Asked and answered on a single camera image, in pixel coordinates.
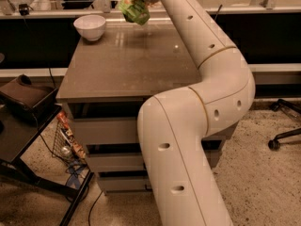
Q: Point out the green rice chip bag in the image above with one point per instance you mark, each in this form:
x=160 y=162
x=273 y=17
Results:
x=134 y=11

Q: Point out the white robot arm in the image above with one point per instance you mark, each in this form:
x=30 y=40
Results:
x=172 y=124

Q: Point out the white bowl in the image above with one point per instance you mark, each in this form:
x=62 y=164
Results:
x=90 y=27

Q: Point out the grey drawer cabinet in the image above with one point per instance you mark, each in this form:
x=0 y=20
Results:
x=113 y=76

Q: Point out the black box on side table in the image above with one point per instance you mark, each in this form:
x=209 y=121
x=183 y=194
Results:
x=27 y=101

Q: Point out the black side table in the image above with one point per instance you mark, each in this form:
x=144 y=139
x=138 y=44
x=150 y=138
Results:
x=16 y=137

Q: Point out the top drawer with black handle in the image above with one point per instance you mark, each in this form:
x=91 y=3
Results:
x=105 y=130

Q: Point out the wire basket with snacks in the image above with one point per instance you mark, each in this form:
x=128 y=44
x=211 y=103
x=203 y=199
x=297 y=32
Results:
x=65 y=145

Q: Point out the bottom drawer with black handle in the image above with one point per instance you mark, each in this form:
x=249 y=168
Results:
x=127 y=183

